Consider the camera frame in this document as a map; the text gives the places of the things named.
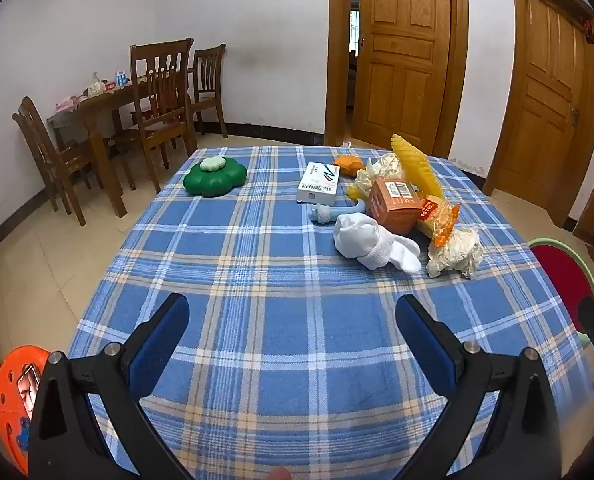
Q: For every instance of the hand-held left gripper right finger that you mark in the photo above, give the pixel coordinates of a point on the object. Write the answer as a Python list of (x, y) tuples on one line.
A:
[(424, 345)]

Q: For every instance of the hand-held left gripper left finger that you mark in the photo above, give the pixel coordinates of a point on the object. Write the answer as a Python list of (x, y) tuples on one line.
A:
[(159, 345)]

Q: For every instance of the white sock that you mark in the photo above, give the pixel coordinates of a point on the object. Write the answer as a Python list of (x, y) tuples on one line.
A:
[(362, 240)]

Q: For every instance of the orange snack packet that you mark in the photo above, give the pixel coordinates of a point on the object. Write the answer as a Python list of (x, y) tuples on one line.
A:
[(437, 222)]

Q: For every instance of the orange cardboard box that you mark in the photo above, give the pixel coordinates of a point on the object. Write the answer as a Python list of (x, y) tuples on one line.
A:
[(394, 207)]

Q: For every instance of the yellow foam fruit net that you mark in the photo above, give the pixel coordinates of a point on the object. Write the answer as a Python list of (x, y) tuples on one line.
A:
[(414, 165)]

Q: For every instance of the white cardboard box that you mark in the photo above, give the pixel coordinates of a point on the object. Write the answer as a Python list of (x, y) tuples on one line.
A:
[(317, 185)]

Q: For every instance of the person's left hand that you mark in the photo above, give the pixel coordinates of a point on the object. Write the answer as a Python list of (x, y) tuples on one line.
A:
[(279, 474)]

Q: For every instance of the blue plaid tablecloth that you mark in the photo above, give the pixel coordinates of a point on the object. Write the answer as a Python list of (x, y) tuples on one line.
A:
[(277, 285)]

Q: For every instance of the orange plastic stool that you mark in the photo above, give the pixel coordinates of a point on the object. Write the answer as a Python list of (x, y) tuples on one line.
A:
[(9, 405)]

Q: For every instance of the light blue toy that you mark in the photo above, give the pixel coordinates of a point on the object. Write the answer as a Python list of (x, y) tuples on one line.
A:
[(322, 212)]

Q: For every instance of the green flower-shaped toy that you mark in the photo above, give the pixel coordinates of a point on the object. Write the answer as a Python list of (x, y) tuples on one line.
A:
[(212, 182)]

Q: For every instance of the orange carrot toy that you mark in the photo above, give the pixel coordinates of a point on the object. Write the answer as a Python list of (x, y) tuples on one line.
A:
[(349, 164)]

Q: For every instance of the wooden chair with slatted back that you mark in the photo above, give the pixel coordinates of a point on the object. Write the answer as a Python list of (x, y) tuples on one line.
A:
[(52, 155)]

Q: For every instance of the closed wooden door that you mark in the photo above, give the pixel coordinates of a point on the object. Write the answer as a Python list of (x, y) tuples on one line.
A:
[(542, 100)]

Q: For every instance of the wooden dining table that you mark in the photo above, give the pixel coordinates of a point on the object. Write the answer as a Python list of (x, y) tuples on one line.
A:
[(94, 110)]

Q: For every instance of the tall-backed wooden chair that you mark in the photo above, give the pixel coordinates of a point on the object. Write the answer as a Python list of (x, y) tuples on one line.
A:
[(159, 90)]

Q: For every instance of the pink packet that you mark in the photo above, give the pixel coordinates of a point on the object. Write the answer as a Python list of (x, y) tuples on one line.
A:
[(67, 103)]

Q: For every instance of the cream round object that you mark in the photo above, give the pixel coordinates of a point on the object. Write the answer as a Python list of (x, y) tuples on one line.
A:
[(95, 88)]

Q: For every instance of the blue and white carton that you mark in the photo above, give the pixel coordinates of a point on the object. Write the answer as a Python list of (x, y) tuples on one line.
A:
[(120, 78)]

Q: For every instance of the open wooden door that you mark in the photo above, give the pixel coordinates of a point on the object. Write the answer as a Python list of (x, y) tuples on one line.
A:
[(402, 55)]

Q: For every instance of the wooden frame of closed door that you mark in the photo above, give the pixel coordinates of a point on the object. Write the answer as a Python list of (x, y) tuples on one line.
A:
[(589, 125)]

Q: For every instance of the wooden chair by wall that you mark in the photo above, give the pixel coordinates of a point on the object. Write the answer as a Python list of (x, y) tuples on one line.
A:
[(209, 85)]

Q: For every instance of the wooden frame of open door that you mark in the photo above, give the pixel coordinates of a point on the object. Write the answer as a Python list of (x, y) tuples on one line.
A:
[(337, 60)]

